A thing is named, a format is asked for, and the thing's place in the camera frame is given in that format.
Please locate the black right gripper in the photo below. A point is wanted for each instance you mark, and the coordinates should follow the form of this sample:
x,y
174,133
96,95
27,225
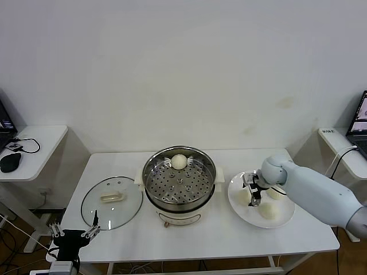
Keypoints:
x,y
255,192

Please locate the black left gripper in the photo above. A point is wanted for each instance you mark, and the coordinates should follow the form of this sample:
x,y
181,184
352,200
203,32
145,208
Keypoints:
x,y
71,237

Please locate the white steamed baozi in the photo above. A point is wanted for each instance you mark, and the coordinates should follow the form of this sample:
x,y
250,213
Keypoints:
x,y
243,197
274,194
269,212
179,161

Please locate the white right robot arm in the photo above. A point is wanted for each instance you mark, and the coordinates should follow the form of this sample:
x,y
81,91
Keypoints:
x,y
315,183

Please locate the stainless steel steamer basket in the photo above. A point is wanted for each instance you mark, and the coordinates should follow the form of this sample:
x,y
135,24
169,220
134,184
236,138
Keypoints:
x,y
147,174

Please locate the white round plate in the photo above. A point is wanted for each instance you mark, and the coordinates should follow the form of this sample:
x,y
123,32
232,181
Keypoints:
x,y
286,206

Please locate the white rounded side table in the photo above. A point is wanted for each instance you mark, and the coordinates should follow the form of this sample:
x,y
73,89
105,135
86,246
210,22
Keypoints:
x,y
43,149

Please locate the black computer mouse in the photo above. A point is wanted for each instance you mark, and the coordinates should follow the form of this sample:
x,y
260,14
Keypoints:
x,y
11,162

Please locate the small black white usb hub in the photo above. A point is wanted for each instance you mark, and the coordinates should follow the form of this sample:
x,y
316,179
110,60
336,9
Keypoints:
x,y
13,146

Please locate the laptop screen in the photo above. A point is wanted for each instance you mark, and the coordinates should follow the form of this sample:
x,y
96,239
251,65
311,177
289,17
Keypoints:
x,y
5,123

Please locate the black laptop with pink screen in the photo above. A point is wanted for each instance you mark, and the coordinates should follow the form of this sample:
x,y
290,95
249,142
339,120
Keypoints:
x,y
359,120

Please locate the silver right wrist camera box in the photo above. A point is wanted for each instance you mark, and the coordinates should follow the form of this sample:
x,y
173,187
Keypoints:
x,y
250,179

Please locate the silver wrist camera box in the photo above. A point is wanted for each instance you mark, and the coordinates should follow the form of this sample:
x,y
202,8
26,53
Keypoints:
x,y
60,267
250,179

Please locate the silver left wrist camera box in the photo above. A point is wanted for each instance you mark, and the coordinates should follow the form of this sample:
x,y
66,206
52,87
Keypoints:
x,y
60,267

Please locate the white wall socket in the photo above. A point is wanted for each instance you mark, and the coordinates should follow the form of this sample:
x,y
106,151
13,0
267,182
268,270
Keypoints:
x,y
46,191

